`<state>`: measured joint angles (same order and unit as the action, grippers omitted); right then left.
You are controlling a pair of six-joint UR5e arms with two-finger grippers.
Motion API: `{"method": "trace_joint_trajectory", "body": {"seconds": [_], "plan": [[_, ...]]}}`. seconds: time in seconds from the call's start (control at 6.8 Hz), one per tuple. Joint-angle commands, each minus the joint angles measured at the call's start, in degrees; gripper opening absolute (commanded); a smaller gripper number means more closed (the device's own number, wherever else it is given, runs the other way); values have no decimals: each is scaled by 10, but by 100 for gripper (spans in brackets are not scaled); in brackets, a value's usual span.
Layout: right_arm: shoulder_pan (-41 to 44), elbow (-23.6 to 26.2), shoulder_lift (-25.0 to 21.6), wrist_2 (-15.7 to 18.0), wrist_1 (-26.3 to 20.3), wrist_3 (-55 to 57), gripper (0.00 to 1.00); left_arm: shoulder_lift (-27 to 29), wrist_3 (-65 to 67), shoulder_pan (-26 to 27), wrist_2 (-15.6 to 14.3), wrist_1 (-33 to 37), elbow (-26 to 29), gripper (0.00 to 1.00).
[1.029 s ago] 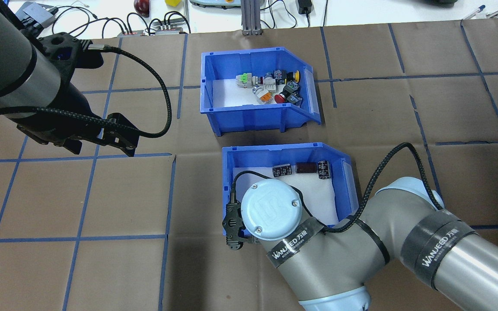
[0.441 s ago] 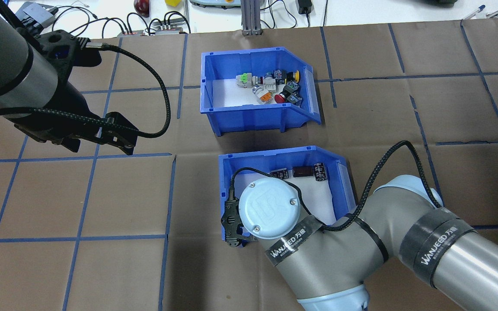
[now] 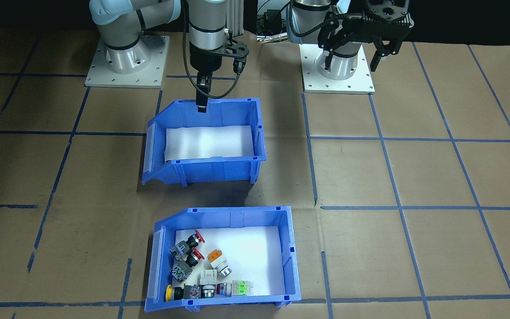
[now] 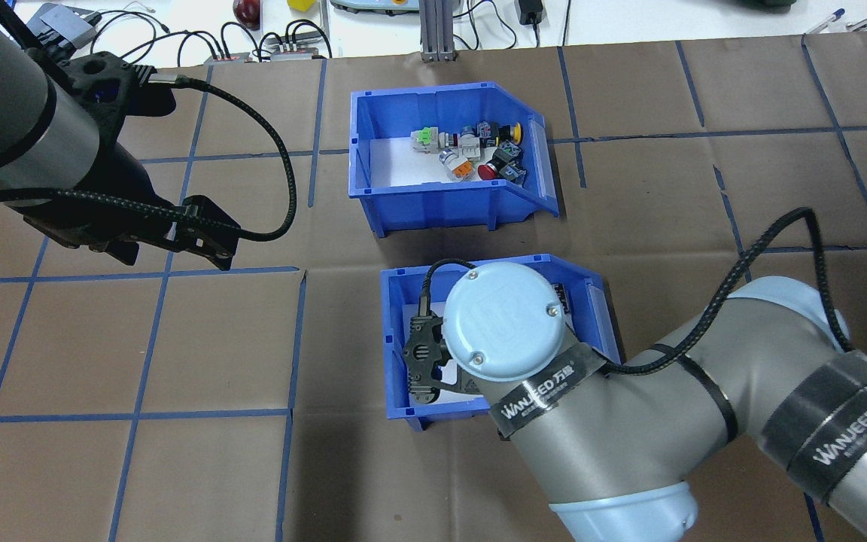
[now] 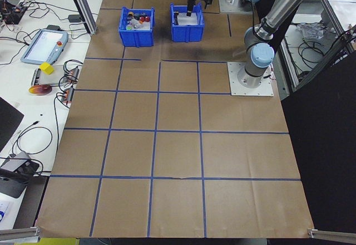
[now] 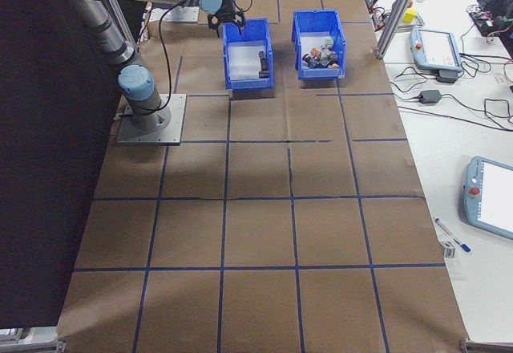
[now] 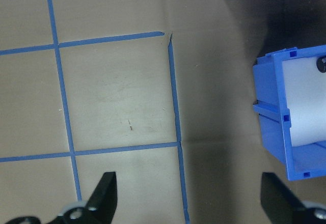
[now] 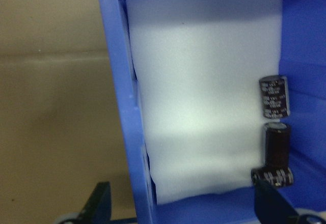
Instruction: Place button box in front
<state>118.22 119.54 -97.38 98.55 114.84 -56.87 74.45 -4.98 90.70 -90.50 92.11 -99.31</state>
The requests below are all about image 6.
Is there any blue capacitor storage bin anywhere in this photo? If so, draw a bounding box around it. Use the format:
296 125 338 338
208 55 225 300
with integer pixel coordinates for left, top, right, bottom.
221 18 277 91

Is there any blue button storage bin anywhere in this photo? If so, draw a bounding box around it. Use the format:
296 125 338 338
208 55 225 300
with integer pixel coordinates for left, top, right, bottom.
291 10 347 81

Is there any light blue teach pendant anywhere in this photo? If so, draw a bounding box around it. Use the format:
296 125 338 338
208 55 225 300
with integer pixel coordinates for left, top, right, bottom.
408 26 465 72
458 155 513 242

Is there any black power adapter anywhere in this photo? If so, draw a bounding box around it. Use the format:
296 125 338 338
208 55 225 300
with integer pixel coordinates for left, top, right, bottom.
435 68 459 85
418 89 443 105

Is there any white blue pen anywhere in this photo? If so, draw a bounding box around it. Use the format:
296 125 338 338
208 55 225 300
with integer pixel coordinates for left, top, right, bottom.
434 217 473 255

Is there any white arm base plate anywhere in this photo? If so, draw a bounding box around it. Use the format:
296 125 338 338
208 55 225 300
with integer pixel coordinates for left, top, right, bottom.
162 2 201 24
115 92 188 146

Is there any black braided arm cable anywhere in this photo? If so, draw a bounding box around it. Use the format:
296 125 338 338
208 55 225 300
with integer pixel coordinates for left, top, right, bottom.
157 0 254 108

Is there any aluminium frame bar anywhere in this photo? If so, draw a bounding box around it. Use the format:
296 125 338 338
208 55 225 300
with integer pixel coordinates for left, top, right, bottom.
0 327 67 353
458 337 513 353
103 0 141 55

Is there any aluminium camera post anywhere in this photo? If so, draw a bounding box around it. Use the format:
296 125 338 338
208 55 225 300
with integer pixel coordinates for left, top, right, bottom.
374 0 426 60

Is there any black frame cover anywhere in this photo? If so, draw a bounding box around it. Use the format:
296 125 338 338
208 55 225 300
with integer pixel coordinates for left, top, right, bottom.
0 0 142 329

